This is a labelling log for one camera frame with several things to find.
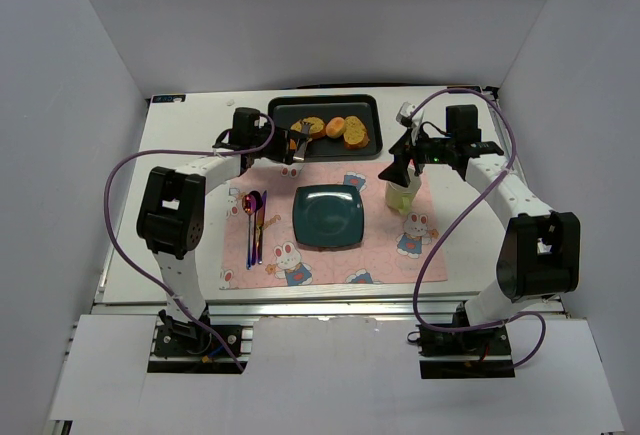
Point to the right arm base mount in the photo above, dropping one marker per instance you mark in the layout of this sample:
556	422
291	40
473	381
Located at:
483	354

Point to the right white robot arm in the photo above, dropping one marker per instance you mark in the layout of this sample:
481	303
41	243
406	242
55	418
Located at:
540	254

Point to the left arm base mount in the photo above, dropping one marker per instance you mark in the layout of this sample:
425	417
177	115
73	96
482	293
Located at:
185	348

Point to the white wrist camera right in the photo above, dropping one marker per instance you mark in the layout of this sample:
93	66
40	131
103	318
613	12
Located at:
411	119

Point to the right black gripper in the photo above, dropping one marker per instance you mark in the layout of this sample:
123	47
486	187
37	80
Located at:
406	153

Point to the iridescent spoon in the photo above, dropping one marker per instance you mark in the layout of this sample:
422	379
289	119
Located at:
251	203

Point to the iridescent knife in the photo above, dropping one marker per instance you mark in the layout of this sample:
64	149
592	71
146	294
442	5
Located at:
259	225

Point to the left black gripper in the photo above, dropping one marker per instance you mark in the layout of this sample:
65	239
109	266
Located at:
289	145

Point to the black baking tray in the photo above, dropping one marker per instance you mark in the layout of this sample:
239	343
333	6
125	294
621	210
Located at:
287	110

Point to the dark teal square plate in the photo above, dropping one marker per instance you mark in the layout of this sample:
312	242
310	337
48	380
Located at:
328	216

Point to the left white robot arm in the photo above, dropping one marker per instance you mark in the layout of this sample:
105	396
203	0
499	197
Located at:
172	213

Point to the blue table label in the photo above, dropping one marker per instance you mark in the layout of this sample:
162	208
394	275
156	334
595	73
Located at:
168	98

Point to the pink bunny placemat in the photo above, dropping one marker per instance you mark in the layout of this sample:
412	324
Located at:
391	251

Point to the pale round bun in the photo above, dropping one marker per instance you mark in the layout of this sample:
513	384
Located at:
335	128

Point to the toasted bread slice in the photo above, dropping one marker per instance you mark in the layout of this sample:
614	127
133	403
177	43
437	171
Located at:
356	134
316	127

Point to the metal tongs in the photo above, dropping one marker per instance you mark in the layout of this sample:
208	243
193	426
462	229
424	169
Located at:
301	145

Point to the aluminium table frame rail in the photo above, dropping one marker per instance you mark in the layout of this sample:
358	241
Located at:
434	309

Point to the pale green mug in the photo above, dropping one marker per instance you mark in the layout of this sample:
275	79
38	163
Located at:
401	198

